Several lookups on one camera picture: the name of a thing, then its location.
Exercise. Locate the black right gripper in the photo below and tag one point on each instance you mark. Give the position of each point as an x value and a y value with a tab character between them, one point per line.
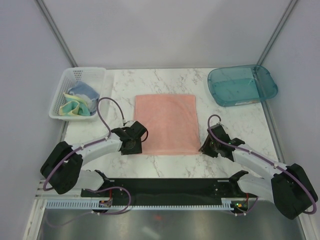
205	149

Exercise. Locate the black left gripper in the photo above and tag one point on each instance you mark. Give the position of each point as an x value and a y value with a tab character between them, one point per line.
137	149

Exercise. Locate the pink terry towel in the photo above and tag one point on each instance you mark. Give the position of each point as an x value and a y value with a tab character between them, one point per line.
172	124

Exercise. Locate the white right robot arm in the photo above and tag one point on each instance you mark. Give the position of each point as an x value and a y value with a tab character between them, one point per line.
286	186

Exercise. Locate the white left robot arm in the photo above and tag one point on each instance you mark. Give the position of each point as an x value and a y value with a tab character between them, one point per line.
63	171

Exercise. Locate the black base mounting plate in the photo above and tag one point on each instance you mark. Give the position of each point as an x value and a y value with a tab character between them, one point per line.
179	190

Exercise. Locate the blue towel in basket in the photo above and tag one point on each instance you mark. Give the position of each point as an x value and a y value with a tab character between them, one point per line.
87	93

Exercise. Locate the yellow green towel in basket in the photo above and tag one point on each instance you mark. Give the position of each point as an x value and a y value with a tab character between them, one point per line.
74	106

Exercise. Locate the teal transparent plastic tray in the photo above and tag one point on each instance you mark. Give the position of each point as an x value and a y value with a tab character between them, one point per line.
241	85

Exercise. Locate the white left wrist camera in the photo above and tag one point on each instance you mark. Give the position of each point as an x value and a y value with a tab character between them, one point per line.
129	123

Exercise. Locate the white slotted cable duct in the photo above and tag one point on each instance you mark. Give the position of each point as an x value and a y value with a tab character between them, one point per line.
96	204

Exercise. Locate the right corner frame post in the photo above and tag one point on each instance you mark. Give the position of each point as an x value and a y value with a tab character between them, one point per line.
277	31

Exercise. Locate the corner frame post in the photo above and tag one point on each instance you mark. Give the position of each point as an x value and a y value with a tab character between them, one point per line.
44	10
277	31

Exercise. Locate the left corner frame post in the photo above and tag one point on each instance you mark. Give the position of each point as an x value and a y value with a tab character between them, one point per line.
44	10

